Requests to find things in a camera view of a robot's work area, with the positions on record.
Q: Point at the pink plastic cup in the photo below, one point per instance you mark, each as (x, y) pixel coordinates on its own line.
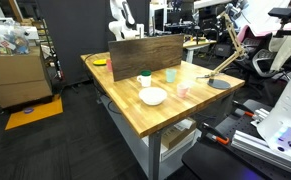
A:
(182, 90)

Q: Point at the white bowl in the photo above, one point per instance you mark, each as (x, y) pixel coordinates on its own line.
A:
(152, 96)

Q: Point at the teal translucent cup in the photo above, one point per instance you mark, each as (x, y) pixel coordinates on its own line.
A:
(171, 76)

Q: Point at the red plastic cup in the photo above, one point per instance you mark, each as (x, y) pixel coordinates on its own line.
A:
(109, 65)

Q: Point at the white mug with green lid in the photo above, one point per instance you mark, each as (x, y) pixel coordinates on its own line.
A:
(145, 80)

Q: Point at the dark wooden board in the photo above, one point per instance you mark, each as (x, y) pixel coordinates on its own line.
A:
(145, 56)

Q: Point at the yellow green plate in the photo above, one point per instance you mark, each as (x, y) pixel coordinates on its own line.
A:
(99, 62)

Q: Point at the brown cardboard box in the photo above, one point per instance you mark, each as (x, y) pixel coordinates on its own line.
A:
(176, 135)

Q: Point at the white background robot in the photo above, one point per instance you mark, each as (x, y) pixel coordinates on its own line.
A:
(123, 26)

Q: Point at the white flat box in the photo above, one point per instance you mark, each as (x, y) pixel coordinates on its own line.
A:
(181, 150)

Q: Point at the wooden background desk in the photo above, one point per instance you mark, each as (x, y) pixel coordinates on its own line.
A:
(198, 43)

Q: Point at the black computer monitor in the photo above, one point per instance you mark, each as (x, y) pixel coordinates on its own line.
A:
(159, 20)

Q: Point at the wooden desk lamp grey base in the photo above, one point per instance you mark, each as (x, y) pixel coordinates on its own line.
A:
(219, 84)

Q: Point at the black room divider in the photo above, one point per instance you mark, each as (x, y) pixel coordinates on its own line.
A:
(75, 33)

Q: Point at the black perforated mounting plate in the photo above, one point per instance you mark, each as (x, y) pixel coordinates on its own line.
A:
(211, 163)

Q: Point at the cluttered storage shelf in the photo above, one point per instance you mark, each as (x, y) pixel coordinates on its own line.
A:
(50, 50)

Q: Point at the orange floor mat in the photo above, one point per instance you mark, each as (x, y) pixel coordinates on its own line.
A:
(35, 115)

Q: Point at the short aluminium extrusion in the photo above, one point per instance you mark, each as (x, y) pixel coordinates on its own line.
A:
(261, 115)

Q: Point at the purple disc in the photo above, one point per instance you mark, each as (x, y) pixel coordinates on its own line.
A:
(28, 110)

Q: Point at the pink office chair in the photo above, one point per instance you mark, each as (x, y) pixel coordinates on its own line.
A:
(251, 35)

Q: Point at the grey mesh office chair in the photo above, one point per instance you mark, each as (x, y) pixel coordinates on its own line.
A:
(263, 61)

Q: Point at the large cardboard box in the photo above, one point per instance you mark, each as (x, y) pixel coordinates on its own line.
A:
(15, 80)

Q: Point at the white draped cloth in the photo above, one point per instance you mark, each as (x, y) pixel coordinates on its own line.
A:
(285, 50)

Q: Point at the plastic bag of toys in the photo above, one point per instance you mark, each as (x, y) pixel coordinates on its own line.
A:
(5, 40)

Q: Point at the grey metal table frame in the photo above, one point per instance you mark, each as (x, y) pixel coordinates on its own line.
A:
(154, 156)

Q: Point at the long aluminium rail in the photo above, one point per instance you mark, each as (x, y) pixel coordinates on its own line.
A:
(255, 145)

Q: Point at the black camera on stand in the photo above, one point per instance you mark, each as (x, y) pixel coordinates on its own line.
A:
(282, 12)

